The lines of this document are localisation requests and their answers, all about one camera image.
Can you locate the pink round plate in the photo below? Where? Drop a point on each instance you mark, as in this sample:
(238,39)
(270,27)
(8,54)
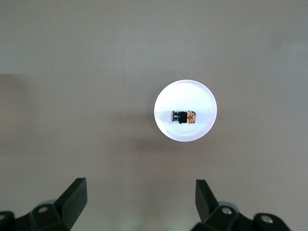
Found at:
(185,96)

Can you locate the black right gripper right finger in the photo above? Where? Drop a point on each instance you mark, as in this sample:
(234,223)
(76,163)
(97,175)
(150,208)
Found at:
(209,204)

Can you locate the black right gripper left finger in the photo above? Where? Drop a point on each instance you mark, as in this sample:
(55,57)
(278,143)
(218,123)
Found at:
(67,204)

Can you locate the orange push-button switch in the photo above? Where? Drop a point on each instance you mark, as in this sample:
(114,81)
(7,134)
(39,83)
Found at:
(184,117)

